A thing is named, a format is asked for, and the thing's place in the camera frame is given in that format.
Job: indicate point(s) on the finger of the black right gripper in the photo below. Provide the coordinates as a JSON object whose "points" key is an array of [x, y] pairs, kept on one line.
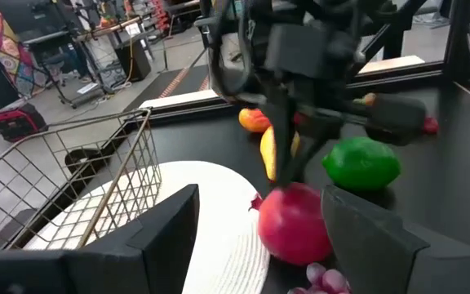
{"points": [[282, 139], [310, 143]]}

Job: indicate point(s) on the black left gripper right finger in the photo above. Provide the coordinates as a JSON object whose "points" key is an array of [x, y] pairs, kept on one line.
{"points": [[373, 253]]}

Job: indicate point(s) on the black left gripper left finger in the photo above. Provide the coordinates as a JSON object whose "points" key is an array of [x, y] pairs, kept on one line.
{"points": [[157, 245]]}

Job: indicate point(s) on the yellow banana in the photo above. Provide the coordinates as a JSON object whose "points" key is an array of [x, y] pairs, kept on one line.
{"points": [[268, 155]]}

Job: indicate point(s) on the red orange fruit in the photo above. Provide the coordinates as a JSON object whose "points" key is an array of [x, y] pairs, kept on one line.
{"points": [[298, 118]]}

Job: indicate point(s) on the yellow orange mango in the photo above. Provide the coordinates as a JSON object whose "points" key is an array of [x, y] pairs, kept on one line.
{"points": [[253, 120]]}

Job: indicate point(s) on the green lime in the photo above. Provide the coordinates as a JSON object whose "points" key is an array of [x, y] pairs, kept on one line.
{"points": [[361, 163]]}

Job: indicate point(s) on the purple grape bunch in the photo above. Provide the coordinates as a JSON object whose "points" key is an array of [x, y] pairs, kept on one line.
{"points": [[325, 281]]}

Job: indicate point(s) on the red apple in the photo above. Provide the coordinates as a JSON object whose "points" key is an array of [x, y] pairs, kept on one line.
{"points": [[292, 228]]}

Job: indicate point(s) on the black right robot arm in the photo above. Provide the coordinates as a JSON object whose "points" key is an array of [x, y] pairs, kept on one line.
{"points": [[341, 10]]}

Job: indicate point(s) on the white round plate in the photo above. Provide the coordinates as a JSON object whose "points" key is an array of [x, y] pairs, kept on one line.
{"points": [[210, 196]]}

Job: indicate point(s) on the black striped floor mat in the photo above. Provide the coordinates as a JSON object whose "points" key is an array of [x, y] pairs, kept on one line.
{"points": [[165, 83]]}

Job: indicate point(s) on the black speaker box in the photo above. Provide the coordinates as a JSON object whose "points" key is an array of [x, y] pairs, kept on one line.
{"points": [[133, 59]]}

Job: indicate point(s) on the red black power station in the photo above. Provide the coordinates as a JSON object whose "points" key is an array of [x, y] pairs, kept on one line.
{"points": [[16, 121]]}

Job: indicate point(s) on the grey rolling workbench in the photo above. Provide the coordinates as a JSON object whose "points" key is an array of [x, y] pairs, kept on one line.
{"points": [[51, 37]]}

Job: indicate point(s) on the colourful mandala patterned cloth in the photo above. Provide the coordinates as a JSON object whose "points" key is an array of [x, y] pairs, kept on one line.
{"points": [[6, 53]]}

